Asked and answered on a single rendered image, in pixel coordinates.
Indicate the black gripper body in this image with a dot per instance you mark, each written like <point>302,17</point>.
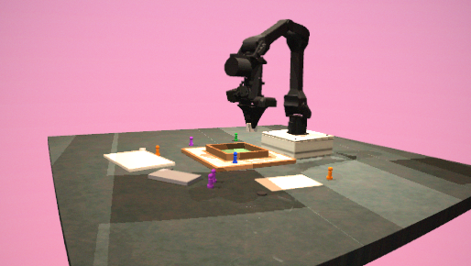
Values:
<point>258,99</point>

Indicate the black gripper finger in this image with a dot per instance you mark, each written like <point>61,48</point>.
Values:
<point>246,112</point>
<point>256,114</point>

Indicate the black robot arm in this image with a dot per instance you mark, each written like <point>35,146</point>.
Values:
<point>249,60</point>

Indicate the white die with black pips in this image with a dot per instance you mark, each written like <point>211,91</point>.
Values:
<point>249,128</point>

